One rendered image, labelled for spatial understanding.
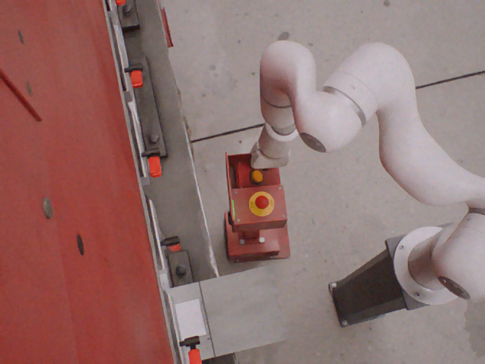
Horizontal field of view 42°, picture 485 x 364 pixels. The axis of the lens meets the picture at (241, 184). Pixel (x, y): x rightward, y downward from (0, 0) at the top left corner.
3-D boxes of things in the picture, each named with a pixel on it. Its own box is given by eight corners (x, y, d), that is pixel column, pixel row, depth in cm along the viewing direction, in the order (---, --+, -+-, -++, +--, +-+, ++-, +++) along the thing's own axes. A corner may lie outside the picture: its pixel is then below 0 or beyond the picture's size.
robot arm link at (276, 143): (262, 120, 162) (255, 154, 159) (269, 100, 149) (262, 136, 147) (294, 127, 162) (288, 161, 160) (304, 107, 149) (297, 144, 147)
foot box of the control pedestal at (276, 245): (291, 257, 256) (294, 253, 245) (229, 263, 255) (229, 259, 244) (285, 209, 261) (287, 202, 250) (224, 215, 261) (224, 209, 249)
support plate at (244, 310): (289, 339, 152) (289, 339, 151) (180, 365, 150) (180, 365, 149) (271, 265, 156) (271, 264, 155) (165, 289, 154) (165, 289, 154)
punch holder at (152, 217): (168, 274, 137) (159, 263, 121) (129, 282, 137) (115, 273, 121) (155, 207, 141) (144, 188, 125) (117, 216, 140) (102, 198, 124)
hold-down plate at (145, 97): (168, 157, 175) (167, 154, 172) (149, 162, 175) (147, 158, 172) (147, 60, 183) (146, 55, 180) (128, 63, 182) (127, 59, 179)
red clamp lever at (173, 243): (183, 250, 141) (179, 243, 131) (164, 254, 140) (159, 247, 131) (181, 243, 141) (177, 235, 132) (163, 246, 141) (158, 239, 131)
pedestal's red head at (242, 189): (284, 227, 192) (289, 215, 175) (232, 232, 192) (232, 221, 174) (277, 164, 197) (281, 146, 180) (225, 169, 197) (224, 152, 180)
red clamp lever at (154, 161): (162, 170, 128) (159, 145, 136) (142, 174, 128) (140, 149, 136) (164, 177, 129) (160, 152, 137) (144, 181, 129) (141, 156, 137)
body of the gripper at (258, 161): (255, 160, 161) (250, 172, 172) (295, 157, 162) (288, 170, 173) (252, 132, 163) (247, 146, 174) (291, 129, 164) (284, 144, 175)
